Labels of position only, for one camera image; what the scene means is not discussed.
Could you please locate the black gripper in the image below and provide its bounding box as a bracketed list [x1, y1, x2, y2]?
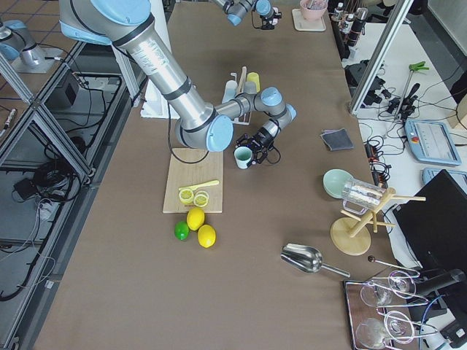
[258, 7, 282, 30]
[236, 127, 276, 166]

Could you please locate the mint green cup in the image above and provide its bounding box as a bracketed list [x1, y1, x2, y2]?
[233, 146, 252, 170]

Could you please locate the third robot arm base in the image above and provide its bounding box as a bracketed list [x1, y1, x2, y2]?
[1, 20, 53, 74]

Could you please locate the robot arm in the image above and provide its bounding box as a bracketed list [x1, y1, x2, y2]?
[59, 1, 296, 157]
[213, 0, 282, 30]

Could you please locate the grey cup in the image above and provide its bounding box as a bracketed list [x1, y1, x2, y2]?
[243, 81, 257, 94]

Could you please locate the yellow cup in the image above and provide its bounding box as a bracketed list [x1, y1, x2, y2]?
[247, 71, 260, 93]

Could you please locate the light blue cup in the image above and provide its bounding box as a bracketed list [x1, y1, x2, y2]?
[222, 79, 238, 104]

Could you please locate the beige tray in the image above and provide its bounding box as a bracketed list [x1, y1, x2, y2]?
[292, 9, 326, 32]

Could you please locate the pink bowl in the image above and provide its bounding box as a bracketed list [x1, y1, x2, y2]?
[299, 0, 328, 20]

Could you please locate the yellow plastic knife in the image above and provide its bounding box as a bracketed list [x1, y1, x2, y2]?
[178, 179, 220, 191]

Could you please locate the bamboo cutting board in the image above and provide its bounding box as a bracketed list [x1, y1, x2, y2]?
[163, 152, 223, 214]

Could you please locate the grey folded cloth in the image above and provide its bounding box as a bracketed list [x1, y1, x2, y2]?
[320, 128, 354, 151]

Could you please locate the green bowl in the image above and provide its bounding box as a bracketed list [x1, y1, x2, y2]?
[323, 168, 353, 199]

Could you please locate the lemon slice upper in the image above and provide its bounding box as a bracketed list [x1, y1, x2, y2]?
[179, 189, 195, 205]

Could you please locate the yellow lemon upper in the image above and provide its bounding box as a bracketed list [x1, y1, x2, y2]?
[186, 207, 205, 231]

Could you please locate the yellow lemon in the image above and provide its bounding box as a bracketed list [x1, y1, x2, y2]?
[186, 207, 205, 231]
[197, 225, 217, 248]

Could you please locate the yellow lemon lower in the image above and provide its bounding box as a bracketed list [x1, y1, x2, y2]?
[197, 225, 217, 248]

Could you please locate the green lime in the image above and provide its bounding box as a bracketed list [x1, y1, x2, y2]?
[174, 221, 190, 241]

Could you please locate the metal scoop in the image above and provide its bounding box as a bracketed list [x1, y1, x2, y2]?
[280, 243, 350, 279]

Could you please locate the black power strip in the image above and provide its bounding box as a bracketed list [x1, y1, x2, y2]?
[364, 142, 391, 188]

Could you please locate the wooden mug tree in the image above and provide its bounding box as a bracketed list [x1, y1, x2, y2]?
[330, 187, 426, 256]

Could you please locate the green clamp tool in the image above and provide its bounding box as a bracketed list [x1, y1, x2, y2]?
[395, 61, 429, 120]

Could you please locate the blue teach pendant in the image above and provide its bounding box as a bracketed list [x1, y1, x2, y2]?
[404, 120, 462, 166]

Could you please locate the black monitor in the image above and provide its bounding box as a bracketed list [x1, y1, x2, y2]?
[393, 170, 466, 271]

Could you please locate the wine glass rack tray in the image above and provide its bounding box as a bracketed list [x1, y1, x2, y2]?
[344, 270, 438, 349]

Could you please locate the white wire cup holder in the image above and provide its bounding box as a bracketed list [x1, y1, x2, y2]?
[220, 66, 262, 125]

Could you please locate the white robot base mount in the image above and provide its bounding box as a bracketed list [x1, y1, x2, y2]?
[109, 0, 172, 120]

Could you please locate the aluminium frame post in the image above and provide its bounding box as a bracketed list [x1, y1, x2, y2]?
[349, 0, 413, 117]

